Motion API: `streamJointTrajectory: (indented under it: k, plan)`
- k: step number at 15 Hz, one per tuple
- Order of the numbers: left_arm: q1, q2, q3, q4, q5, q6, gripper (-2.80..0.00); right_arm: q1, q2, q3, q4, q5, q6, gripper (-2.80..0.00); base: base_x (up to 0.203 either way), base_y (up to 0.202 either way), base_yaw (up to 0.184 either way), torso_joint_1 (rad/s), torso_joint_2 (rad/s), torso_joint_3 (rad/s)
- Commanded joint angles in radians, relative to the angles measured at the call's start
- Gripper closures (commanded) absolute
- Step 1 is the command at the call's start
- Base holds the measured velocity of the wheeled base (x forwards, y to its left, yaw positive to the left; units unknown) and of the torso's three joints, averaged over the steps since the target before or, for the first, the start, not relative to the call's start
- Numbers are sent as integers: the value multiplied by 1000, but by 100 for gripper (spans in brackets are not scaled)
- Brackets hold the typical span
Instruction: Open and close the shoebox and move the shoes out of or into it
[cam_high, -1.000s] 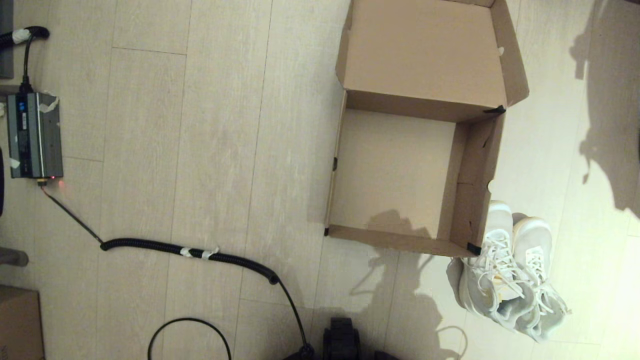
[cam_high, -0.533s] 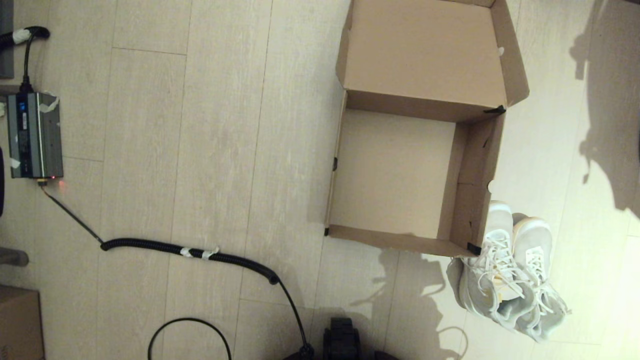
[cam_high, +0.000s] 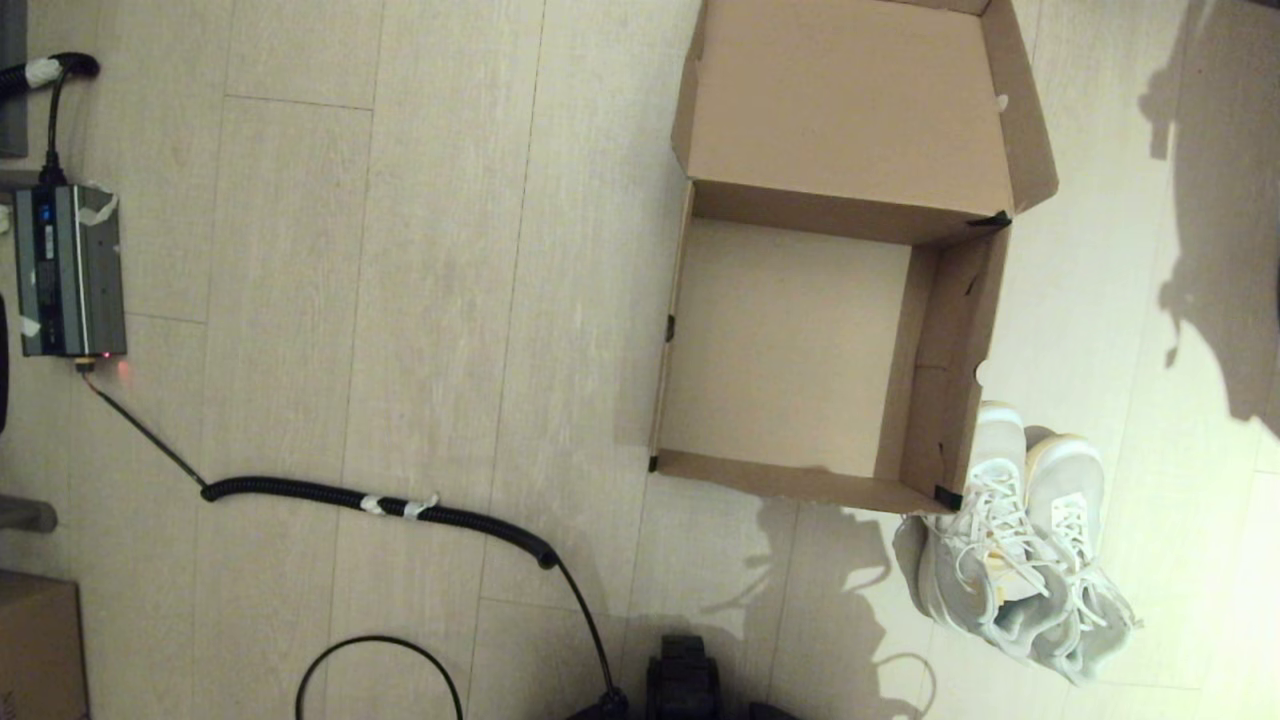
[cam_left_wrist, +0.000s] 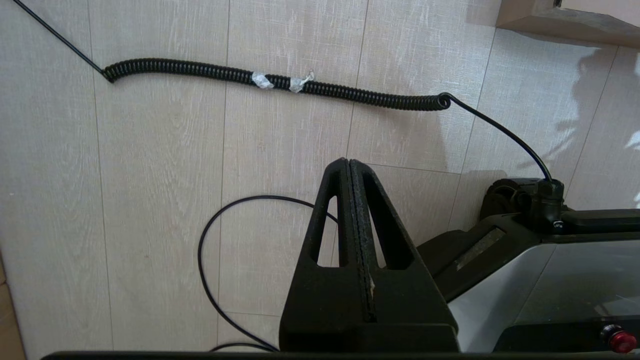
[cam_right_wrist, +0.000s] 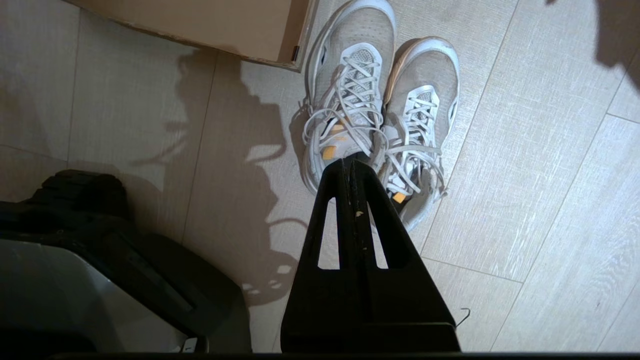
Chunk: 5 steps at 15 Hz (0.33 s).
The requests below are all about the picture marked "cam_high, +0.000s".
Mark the white sneaker tan toe edge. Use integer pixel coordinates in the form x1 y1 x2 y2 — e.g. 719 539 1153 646
1025 433 1143 688

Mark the grey power supply unit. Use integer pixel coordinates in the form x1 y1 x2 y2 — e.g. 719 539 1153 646
12 183 128 358

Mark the thick black taped cable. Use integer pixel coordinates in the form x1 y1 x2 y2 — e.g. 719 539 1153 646
0 52 101 186

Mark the dark flat panel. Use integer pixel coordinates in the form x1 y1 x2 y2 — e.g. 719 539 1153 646
0 0 28 158

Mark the white sneaker black side mark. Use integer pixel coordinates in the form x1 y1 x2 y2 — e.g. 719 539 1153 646
915 402 1073 659

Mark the brown cardboard shoe box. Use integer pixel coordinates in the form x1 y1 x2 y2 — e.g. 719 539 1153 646
648 0 1059 516

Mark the black coiled cable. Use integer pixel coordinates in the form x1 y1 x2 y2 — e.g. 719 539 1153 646
78 360 629 720

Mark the grey metal foot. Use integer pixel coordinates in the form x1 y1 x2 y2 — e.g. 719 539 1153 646
0 495 58 533

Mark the thin black cable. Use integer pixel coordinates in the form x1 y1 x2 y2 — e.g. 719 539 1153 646
295 635 466 720

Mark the small brown cardboard box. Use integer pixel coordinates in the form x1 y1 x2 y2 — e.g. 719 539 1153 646
0 572 91 720

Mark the black ridged robot part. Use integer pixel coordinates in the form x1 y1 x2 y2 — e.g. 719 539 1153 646
645 635 721 720

